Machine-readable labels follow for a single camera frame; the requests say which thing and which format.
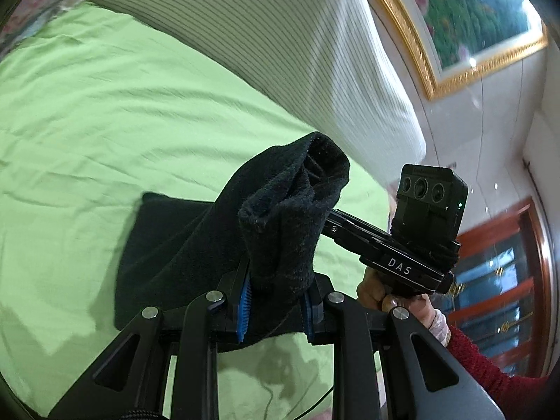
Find black tracking camera box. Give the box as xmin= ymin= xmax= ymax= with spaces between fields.
xmin=390 ymin=164 xmax=469 ymax=252

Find person's right hand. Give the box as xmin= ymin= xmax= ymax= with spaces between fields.
xmin=356 ymin=267 xmax=436 ymax=329

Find red knitted sleeve forearm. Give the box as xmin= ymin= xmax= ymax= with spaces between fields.
xmin=420 ymin=305 xmax=558 ymax=419

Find wooden glass door cabinet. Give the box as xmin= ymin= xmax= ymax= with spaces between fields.
xmin=433 ymin=197 xmax=552 ymax=376

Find dark navy fleece pants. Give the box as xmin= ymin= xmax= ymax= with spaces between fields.
xmin=114 ymin=132 xmax=350 ymax=346

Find floral patterned pillow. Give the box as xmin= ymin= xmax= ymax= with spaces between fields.
xmin=1 ymin=0 xmax=86 ymax=59

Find striped white headboard cushion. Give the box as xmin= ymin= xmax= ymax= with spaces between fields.
xmin=93 ymin=0 xmax=426 ymax=185

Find black cable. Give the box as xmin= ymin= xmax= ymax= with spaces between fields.
xmin=257 ymin=379 xmax=336 ymax=420

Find gold framed floral painting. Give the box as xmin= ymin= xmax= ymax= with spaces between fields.
xmin=377 ymin=0 xmax=548 ymax=100

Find light green bed sheet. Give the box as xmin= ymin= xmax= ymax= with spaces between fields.
xmin=0 ymin=1 xmax=395 ymax=420

